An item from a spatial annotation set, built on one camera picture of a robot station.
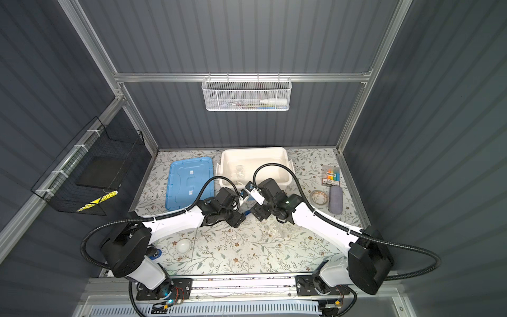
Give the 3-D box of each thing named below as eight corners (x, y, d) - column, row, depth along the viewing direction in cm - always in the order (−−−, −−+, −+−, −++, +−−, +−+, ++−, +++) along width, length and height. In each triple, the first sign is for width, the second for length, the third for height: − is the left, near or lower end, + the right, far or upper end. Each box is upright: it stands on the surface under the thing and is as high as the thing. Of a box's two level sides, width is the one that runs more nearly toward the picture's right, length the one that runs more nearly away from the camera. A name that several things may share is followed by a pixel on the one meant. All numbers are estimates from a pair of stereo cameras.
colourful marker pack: (321, 185, 106) (322, 182, 104) (321, 166, 114) (322, 164, 113) (339, 188, 105) (340, 185, 103) (338, 169, 113) (339, 166, 112)
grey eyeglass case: (329, 213, 95) (331, 210, 92) (329, 187, 105) (331, 184, 102) (341, 216, 94) (343, 213, 92) (340, 189, 104) (342, 186, 101)
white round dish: (176, 253, 84) (174, 252, 82) (179, 241, 87) (177, 239, 85) (190, 253, 84) (188, 252, 82) (192, 241, 87) (191, 239, 85)
